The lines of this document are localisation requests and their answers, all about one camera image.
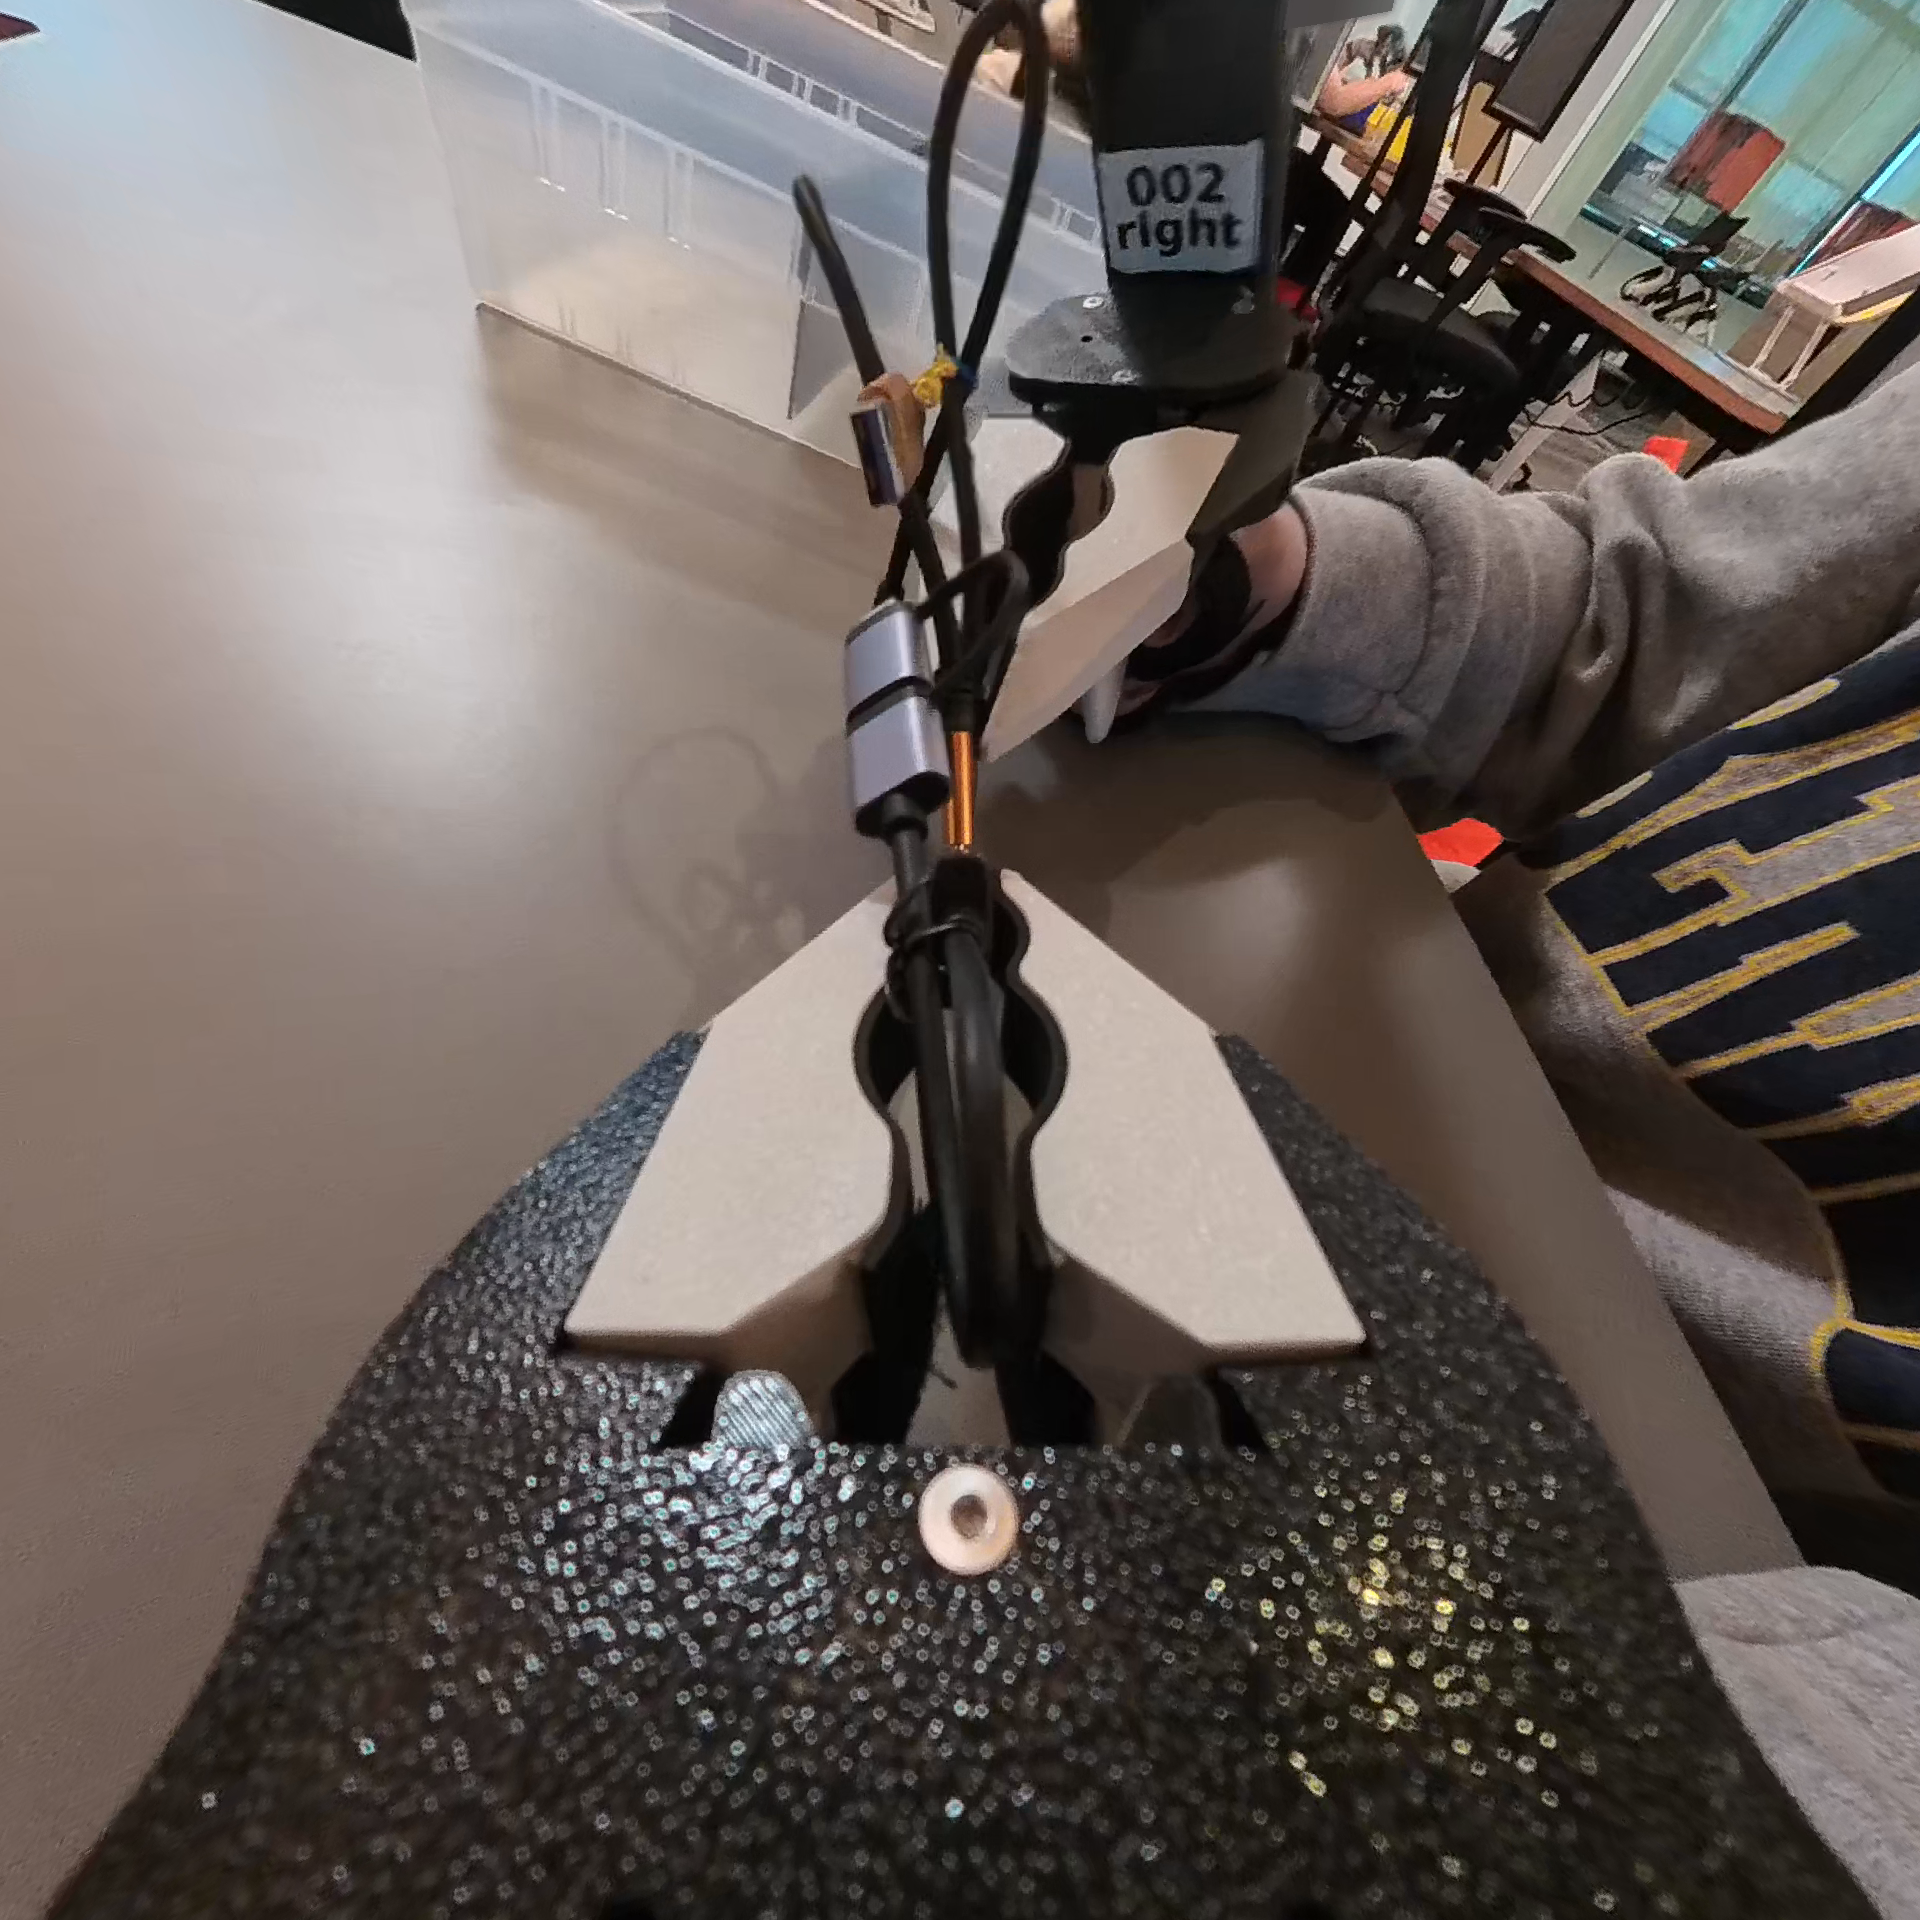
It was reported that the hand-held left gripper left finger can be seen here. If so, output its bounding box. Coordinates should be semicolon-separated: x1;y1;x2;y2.
562;886;916;1443

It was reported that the black cable with yellow tie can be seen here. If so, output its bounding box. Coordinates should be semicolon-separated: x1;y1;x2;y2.
790;0;1056;865

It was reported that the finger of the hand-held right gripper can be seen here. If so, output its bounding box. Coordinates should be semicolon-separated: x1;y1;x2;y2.
1002;431;1247;606
979;537;1199;757

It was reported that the person's right hand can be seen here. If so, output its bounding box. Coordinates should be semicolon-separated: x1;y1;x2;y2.
1123;498;1326;725

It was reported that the clear plastic bin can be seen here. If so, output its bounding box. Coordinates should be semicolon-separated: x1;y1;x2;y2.
403;0;1112;471

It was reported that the hub cable with grey plug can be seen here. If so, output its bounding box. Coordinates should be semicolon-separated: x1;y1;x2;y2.
837;597;1045;1370

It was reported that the person's right forearm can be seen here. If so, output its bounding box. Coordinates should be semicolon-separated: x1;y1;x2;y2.
1199;368;1920;846

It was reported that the black office chair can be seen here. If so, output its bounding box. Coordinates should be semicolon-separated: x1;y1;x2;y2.
1312;192;1579;471

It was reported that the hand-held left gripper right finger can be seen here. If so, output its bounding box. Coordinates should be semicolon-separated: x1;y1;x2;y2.
997;866;1370;1446

